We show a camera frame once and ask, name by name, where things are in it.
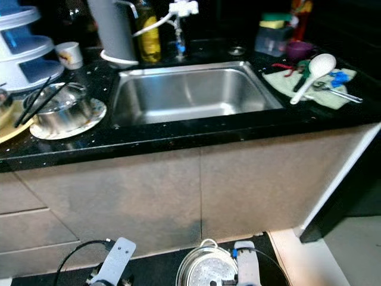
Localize steel steamer pot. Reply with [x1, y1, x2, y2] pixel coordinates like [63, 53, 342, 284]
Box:
[176, 238, 239, 286]

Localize pale yellow plate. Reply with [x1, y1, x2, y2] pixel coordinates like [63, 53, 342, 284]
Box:
[0, 98, 35, 144]

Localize large steel bowl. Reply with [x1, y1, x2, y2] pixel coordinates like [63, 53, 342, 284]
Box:
[0, 88, 11, 114]

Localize grey cabinet drawer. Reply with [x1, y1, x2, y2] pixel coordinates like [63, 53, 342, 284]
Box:
[0, 207, 81, 251]
[0, 238, 114, 278]
[0, 172, 49, 215]

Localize black chopstick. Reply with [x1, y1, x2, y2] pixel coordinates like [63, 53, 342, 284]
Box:
[14, 76, 53, 128]
[23, 83, 68, 126]

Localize small steel pot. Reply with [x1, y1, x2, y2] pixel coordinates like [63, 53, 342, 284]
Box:
[35, 82, 91, 135]

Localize floral paper plate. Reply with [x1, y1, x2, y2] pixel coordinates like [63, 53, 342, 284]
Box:
[29, 97, 108, 141]

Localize white tiered storage rack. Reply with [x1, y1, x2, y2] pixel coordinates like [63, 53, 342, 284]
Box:
[0, 0, 65, 93]

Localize white printed mug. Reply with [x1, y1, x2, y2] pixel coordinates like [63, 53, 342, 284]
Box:
[57, 42, 84, 70]

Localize grey water filter canister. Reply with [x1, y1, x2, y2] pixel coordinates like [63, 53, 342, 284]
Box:
[88, 0, 136, 63]

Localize yellow dish soap bottle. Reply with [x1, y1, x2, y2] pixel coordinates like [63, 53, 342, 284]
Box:
[134, 0, 163, 64]

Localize black floor mat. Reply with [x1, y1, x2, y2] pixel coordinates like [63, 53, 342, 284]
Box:
[12, 231, 280, 286]

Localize stainless steel sink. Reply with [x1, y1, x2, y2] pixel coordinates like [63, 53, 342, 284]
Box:
[112, 61, 285, 128]

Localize white faucet diverter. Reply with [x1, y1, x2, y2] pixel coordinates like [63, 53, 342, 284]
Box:
[170, 0, 199, 18]

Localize grey sink cabinet front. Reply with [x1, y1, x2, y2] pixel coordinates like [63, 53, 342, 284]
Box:
[30, 122, 381, 245]

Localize pale green cloth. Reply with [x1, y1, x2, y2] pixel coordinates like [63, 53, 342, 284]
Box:
[262, 67, 358, 110]

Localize clear plastic sponge holder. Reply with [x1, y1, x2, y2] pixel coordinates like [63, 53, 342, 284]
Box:
[255, 26, 295, 58]

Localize yellow green sponge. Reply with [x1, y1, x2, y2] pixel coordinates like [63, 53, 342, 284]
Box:
[260, 13, 295, 29]

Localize red pump bottle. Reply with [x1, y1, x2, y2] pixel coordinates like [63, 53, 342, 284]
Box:
[290, 0, 315, 42]

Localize white rice paddle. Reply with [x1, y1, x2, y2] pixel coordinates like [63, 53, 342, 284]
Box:
[290, 53, 338, 105]

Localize steel wrench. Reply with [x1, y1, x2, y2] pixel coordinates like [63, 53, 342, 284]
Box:
[313, 82, 364, 104]

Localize black freestanding appliance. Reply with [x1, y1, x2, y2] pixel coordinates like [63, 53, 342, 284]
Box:
[299, 128, 381, 244]

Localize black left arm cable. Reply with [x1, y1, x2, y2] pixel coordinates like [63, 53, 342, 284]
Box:
[54, 240, 114, 286]

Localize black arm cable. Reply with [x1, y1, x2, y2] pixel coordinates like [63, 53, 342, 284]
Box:
[235, 247, 292, 286]
[54, 240, 114, 286]

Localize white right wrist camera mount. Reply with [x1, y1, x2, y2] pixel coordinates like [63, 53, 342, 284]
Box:
[232, 240, 263, 286]

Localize red handled scissors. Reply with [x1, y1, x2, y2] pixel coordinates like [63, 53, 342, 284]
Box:
[271, 62, 298, 77]

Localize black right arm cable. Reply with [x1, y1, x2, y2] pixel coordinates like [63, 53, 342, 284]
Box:
[235, 247, 292, 286]

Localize green handled tool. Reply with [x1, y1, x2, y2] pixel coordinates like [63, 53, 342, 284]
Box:
[293, 58, 313, 93]

